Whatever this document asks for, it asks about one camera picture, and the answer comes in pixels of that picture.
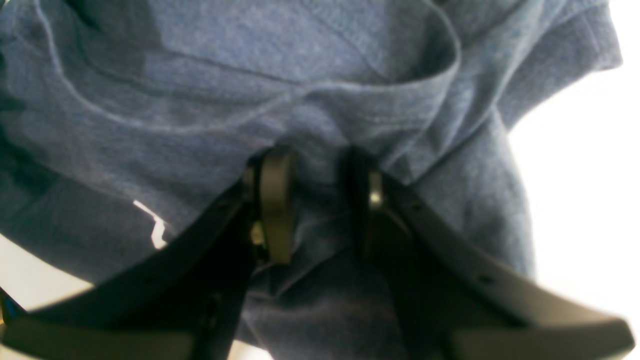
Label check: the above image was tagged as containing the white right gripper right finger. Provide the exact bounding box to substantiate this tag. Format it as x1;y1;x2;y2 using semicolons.
345;146;636;360

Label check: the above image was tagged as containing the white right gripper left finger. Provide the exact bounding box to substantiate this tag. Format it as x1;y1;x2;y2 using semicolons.
1;147;296;360

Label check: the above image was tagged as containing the dark blue T-shirt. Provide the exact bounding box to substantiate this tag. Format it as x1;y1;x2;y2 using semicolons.
1;0;622;360

